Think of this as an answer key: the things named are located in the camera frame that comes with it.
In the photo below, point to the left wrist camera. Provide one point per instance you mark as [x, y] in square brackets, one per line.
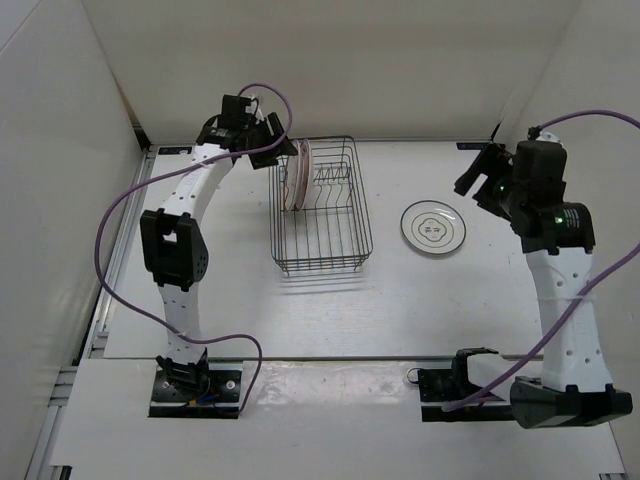
[239, 113]

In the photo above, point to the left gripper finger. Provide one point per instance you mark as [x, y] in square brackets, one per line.
[285, 147]
[263, 160]

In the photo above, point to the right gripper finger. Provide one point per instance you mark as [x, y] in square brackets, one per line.
[491, 203]
[482, 164]

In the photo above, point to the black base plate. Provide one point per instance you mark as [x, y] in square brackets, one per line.
[217, 398]
[438, 386]

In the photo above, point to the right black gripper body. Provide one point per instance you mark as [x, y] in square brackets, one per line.
[499, 173]

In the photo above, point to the table label sticker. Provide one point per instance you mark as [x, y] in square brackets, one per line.
[468, 146]
[175, 150]

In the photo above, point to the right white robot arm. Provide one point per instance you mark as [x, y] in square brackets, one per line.
[563, 381]

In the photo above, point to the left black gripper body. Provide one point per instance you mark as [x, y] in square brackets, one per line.
[257, 135]

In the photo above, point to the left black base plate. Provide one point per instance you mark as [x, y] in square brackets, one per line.
[217, 398]

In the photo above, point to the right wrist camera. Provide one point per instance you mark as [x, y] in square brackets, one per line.
[539, 164]

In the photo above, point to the left table label sticker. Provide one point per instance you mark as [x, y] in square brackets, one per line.
[175, 150]

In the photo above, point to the white plate with dark rim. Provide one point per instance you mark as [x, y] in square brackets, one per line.
[433, 228]

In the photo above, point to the metal wire dish rack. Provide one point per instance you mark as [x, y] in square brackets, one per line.
[332, 230]

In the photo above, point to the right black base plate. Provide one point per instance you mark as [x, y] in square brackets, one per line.
[438, 386]

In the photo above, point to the right table label sticker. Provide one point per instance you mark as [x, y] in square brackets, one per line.
[468, 146]

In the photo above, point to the pink patterned plate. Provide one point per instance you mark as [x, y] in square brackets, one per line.
[305, 182]
[292, 177]

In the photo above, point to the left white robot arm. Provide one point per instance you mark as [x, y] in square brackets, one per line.
[174, 249]

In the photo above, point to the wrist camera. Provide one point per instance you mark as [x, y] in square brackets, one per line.
[239, 113]
[539, 164]

